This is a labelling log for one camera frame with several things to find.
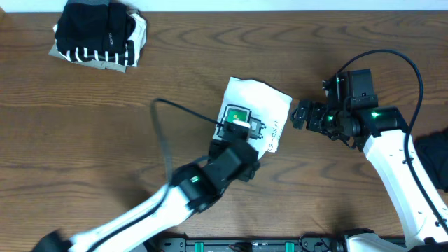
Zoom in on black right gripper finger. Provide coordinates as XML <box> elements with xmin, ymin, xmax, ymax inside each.
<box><xmin>297</xmin><ymin>99</ymin><xmax>314</xmax><ymax>112</ymax></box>
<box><xmin>290</xmin><ymin>104</ymin><xmax>305</xmax><ymax>129</ymax></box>

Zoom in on white printed t-shirt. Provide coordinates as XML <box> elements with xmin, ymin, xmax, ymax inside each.
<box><xmin>217</xmin><ymin>77</ymin><xmax>292</xmax><ymax>158</ymax></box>

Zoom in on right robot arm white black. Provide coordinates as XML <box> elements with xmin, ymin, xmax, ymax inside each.
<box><xmin>290</xmin><ymin>69</ymin><xmax>447</xmax><ymax>251</ymax></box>

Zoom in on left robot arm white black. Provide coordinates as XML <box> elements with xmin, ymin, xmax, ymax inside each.
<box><xmin>32</xmin><ymin>120</ymin><xmax>260</xmax><ymax>252</ymax></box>

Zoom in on dark garment at right edge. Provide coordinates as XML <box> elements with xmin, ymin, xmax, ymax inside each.
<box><xmin>415</xmin><ymin>129</ymin><xmax>448</xmax><ymax>193</ymax></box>

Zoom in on beige folded garment bottom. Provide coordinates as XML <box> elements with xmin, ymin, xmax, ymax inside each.
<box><xmin>48</xmin><ymin>44</ymin><xmax>127</xmax><ymax>73</ymax></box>

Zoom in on black white striped folded shirt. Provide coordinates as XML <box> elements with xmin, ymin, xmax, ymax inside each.
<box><xmin>56</xmin><ymin>10</ymin><xmax>147</xmax><ymax>67</ymax></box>

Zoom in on black folded garment top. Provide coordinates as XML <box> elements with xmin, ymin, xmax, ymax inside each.
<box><xmin>55</xmin><ymin>0</ymin><xmax>136</xmax><ymax>54</ymax></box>

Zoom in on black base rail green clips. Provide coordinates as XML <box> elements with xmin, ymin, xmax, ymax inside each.
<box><xmin>152</xmin><ymin>235</ymin><xmax>346</xmax><ymax>252</ymax></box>

